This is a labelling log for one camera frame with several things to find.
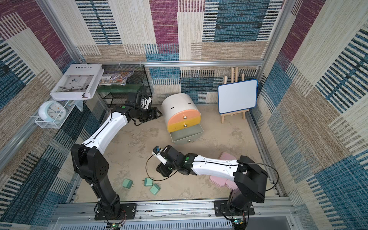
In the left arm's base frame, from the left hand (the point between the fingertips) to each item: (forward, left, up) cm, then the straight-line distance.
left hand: (158, 114), depth 86 cm
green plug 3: (-36, +1, -21) cm, 42 cm away
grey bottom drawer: (-6, -17, -13) cm, 22 cm away
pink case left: (-32, -35, -21) cm, 52 cm away
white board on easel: (+19, -52, -5) cm, 56 cm away
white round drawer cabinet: (+10, -10, 0) cm, 14 cm away
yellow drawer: (-1, -16, -8) cm, 18 cm away
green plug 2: (-32, +5, -21) cm, 39 cm away
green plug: (-33, +17, -21) cm, 42 cm away
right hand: (-25, -2, -12) cm, 28 cm away
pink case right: (-34, -40, -20) cm, 57 cm away
